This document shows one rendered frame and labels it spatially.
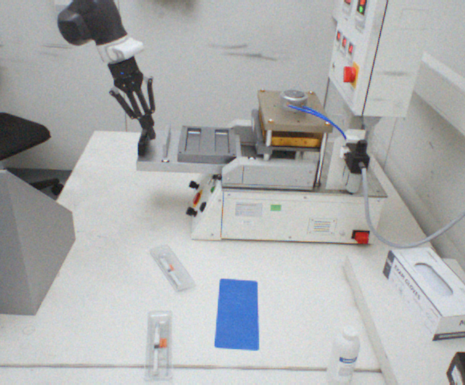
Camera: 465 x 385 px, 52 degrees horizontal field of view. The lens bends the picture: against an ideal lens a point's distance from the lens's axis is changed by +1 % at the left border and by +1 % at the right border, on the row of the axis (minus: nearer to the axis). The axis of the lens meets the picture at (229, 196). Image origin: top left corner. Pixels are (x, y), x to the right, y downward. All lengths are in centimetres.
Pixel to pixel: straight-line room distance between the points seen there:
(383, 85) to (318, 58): 166
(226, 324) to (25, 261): 46
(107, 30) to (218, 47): 156
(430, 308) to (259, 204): 50
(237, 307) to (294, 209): 33
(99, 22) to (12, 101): 188
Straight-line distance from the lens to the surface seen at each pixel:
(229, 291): 123
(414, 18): 122
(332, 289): 128
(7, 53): 304
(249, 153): 149
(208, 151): 133
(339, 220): 139
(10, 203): 103
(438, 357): 115
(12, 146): 269
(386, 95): 126
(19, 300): 119
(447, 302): 117
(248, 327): 114
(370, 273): 129
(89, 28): 132
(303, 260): 136
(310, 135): 134
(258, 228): 137
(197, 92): 288
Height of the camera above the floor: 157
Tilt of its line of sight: 31 degrees down
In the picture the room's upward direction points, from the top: 4 degrees clockwise
